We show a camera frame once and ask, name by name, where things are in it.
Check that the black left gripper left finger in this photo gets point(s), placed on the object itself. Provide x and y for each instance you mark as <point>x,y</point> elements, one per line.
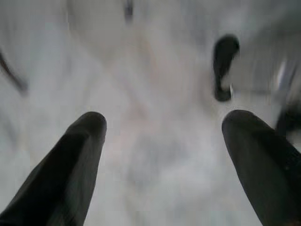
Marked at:
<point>58,183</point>

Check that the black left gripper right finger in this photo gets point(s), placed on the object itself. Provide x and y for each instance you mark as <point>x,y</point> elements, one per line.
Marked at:
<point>270,179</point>

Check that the black robot left foot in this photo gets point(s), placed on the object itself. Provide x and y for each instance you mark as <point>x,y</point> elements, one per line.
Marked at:
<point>224,68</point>

